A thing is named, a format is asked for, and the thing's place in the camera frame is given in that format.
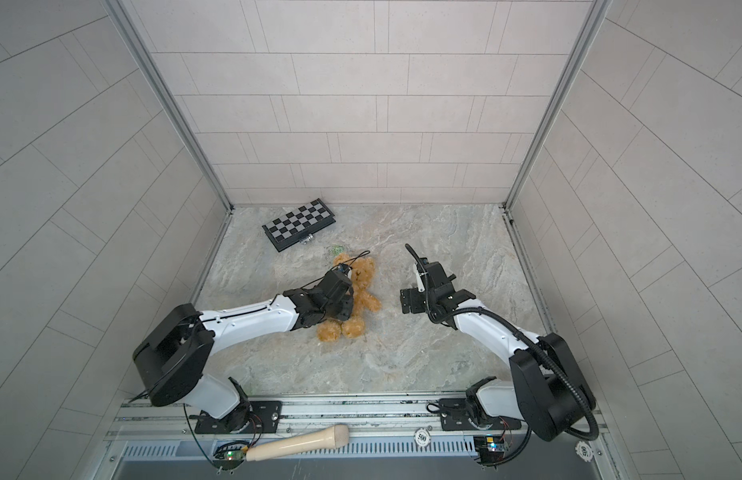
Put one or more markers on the right circuit board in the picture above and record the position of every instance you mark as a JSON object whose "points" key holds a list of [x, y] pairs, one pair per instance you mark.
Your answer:
{"points": [[490, 450]]}

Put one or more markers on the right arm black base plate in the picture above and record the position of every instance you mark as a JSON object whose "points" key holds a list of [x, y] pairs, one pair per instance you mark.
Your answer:
{"points": [[464, 414]]}

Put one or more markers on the brown teddy bear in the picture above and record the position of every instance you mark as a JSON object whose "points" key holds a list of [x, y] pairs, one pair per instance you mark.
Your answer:
{"points": [[363, 273]]}

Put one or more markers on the folded black chess board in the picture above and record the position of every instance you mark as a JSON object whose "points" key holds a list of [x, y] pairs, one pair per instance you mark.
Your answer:
{"points": [[298, 224]]}

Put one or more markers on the left green circuit board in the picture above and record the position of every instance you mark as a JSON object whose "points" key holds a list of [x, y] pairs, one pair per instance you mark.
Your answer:
{"points": [[231, 455]]}

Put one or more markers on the aluminium mounting rail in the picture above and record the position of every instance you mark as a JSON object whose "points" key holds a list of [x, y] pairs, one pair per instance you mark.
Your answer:
{"points": [[366, 415]]}

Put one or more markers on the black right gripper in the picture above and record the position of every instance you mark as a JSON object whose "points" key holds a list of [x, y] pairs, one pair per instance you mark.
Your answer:
{"points": [[414, 294]]}

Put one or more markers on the beige wooden handle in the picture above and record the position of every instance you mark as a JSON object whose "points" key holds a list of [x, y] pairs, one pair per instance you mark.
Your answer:
{"points": [[334, 437]]}

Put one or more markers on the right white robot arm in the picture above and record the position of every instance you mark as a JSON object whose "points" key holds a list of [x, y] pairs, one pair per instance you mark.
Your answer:
{"points": [[548, 390]]}

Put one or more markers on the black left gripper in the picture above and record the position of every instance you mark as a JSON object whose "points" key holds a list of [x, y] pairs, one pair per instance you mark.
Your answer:
{"points": [[348, 307]]}

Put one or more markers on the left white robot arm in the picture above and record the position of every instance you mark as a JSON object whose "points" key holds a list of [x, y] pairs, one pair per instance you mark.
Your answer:
{"points": [[171, 360]]}

